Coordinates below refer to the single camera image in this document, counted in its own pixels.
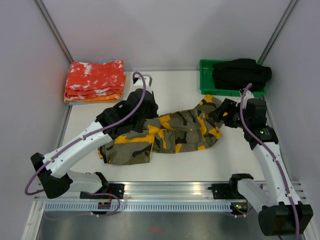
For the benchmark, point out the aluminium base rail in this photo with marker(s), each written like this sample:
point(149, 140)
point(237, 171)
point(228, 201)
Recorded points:
point(164, 190)

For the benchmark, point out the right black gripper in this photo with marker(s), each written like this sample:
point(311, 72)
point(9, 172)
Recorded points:
point(227, 105)

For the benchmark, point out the left corner aluminium post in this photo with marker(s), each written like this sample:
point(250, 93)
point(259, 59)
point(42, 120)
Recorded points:
point(53, 29)

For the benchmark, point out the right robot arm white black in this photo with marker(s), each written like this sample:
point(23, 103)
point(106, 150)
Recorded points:
point(280, 209)

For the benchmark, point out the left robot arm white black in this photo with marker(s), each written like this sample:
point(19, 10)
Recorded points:
point(53, 169)

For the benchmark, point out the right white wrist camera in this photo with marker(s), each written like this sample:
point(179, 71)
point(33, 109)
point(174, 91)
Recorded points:
point(246, 94)

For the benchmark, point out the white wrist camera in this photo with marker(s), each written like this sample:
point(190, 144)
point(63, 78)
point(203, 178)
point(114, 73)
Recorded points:
point(138, 83)
point(246, 94)

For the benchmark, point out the orange folded trousers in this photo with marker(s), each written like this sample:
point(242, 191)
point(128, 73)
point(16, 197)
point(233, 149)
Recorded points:
point(110, 95)

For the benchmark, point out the green plastic tray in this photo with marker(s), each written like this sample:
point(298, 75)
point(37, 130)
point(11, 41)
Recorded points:
point(207, 85)

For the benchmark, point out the corner aluminium post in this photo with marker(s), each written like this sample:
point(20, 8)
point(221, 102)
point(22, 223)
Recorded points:
point(278, 29)
point(53, 29)

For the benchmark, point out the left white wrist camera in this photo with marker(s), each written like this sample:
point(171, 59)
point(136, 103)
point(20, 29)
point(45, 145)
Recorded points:
point(138, 83)

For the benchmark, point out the black trousers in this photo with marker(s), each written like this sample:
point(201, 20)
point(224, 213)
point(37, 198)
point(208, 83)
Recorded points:
point(237, 74)

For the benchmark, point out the white slotted cable duct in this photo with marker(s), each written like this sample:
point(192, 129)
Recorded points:
point(139, 206)

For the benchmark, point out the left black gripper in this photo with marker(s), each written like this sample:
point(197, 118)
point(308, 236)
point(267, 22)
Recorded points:
point(153, 113)

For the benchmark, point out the right corner aluminium post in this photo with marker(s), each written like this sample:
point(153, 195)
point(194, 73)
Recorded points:
point(278, 29)

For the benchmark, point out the red white folded trousers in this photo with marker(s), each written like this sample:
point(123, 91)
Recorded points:
point(95, 78)

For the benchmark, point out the camouflage yellow green trousers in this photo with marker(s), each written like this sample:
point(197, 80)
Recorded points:
point(171, 133)

